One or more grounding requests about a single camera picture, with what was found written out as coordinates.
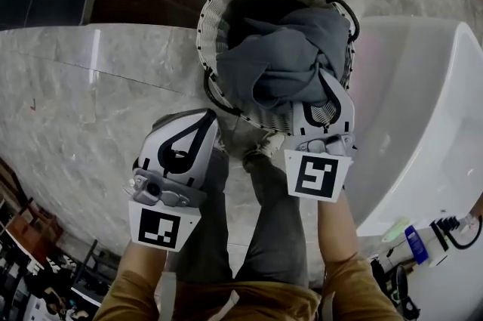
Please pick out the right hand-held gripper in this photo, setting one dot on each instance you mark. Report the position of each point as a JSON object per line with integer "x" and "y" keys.
{"x": 315, "y": 176}

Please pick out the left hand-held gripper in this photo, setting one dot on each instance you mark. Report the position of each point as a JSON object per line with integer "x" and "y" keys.
{"x": 158, "y": 229}

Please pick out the dark grey garment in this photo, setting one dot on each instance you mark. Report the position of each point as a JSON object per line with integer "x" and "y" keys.
{"x": 279, "y": 55}

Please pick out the woven laundry basket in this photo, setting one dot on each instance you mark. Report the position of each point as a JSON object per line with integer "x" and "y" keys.
{"x": 217, "y": 10}

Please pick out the person's left forearm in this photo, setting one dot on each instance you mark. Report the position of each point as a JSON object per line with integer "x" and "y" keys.
{"x": 141, "y": 259}

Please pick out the person's right forearm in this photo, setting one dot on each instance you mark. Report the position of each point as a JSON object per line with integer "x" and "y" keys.
{"x": 337, "y": 232}

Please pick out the person's right shoe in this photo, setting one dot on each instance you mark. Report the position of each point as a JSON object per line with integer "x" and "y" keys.
{"x": 266, "y": 145}

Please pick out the white bathtub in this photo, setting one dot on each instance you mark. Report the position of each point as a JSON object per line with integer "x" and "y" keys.
{"x": 415, "y": 104}

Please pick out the person's gray trousers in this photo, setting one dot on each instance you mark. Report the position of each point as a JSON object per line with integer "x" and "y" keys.
{"x": 279, "y": 229}

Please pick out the green soap dish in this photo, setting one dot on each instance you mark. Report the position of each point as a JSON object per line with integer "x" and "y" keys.
{"x": 395, "y": 229}

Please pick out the person's brown hoodie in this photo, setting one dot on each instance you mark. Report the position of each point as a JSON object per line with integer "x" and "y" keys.
{"x": 226, "y": 300}

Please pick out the blue bottle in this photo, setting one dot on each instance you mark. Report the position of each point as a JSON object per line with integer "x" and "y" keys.
{"x": 417, "y": 244}

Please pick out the black bathtub faucet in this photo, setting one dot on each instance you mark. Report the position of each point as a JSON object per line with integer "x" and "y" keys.
{"x": 458, "y": 236}

